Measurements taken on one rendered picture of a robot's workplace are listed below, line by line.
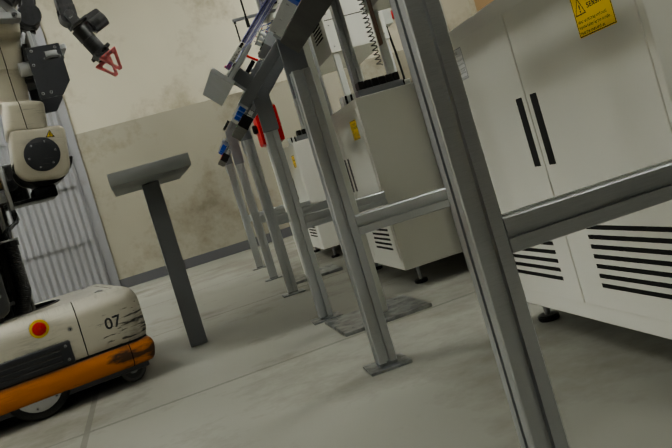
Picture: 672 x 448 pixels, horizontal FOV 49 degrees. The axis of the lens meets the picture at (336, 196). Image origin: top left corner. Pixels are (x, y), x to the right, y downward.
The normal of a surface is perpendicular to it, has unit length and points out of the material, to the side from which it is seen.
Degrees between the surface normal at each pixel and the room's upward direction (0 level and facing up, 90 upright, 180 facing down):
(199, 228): 90
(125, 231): 90
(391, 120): 90
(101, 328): 90
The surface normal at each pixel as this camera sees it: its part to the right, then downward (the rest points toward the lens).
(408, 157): 0.19, -0.03
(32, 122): 0.42, -0.10
